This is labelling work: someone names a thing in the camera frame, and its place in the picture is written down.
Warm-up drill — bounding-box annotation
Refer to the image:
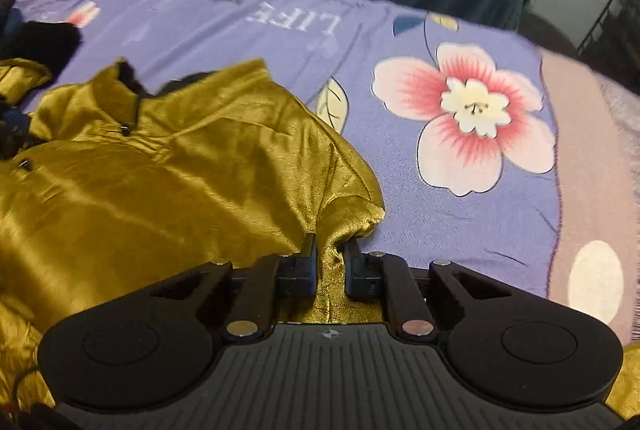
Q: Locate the pink blanket with white dots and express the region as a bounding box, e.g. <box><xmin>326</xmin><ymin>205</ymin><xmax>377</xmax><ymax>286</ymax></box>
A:
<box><xmin>539</xmin><ymin>45</ymin><xmax>640</xmax><ymax>347</ymax></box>

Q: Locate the golden satin garment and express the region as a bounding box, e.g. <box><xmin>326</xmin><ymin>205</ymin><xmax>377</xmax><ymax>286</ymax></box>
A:
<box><xmin>0</xmin><ymin>58</ymin><xmax>387</xmax><ymax>430</ymax></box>

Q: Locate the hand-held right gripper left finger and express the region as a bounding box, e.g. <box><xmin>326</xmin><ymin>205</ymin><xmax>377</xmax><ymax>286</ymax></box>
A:
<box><xmin>150</xmin><ymin>233</ymin><xmax>319</xmax><ymax>342</ymax></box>

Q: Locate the purple floral blanket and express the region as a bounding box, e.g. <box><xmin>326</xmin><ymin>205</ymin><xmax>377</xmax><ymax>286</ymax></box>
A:
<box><xmin>10</xmin><ymin>0</ymin><xmax>562</xmax><ymax>306</ymax></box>

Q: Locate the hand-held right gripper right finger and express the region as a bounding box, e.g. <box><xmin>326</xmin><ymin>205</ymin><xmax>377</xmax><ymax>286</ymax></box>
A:
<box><xmin>343</xmin><ymin>240</ymin><xmax>512</xmax><ymax>340</ymax></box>

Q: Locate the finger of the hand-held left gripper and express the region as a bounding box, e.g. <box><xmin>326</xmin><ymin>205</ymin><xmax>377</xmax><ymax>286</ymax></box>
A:
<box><xmin>0</xmin><ymin>106</ymin><xmax>33</xmax><ymax>160</ymax></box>

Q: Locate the black fluffy cloth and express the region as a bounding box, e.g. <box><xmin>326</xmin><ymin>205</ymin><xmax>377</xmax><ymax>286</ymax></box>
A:
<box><xmin>0</xmin><ymin>0</ymin><xmax>83</xmax><ymax>74</ymax></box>

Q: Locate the black chair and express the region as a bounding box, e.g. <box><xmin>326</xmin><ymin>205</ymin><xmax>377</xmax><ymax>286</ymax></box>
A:
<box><xmin>519</xmin><ymin>5</ymin><xmax>581</xmax><ymax>57</ymax></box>

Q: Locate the black metal rack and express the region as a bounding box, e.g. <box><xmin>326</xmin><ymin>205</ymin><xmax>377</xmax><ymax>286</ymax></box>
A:
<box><xmin>576</xmin><ymin>0</ymin><xmax>640</xmax><ymax>77</ymax></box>

